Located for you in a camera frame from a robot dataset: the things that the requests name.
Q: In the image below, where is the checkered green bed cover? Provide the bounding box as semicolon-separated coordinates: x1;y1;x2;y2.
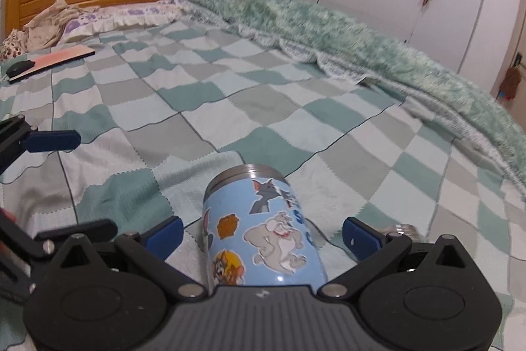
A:
1;19;525;350

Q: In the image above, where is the pink flat book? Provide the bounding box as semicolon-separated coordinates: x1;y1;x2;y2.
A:
7;45;95;82

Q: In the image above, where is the beige crumpled cloth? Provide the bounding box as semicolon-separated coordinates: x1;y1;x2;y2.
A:
22;0;100;52

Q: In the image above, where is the blue cartoon sticker cup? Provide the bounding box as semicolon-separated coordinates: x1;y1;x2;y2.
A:
203;164;327;291

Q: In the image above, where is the black small device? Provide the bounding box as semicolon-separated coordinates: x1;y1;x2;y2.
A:
5;60;35;78

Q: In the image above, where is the red door hanging toy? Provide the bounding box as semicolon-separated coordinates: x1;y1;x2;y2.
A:
498;67;521;101

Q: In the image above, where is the floral pillow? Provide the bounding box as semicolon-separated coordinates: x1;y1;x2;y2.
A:
58;0;185;44

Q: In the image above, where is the green fluffy blanket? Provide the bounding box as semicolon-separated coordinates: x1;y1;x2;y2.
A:
180;0;525;189

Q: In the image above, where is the silver steel cup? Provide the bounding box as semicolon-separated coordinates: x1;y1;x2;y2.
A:
381;224;421;242

